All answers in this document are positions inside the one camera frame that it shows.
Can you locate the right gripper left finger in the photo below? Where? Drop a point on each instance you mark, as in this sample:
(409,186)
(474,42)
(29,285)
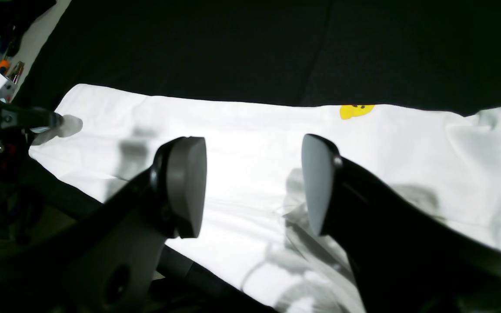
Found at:
(178,180)

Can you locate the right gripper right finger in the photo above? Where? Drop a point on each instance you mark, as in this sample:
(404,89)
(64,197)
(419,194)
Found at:
(320,162)

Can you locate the white printed t-shirt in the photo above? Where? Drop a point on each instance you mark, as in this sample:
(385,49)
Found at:
(255,234)

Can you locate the black table cloth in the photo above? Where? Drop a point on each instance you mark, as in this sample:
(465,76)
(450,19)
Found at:
(426,54)

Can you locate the red clamp far right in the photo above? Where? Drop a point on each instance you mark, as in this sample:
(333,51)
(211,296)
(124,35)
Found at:
(15,119)

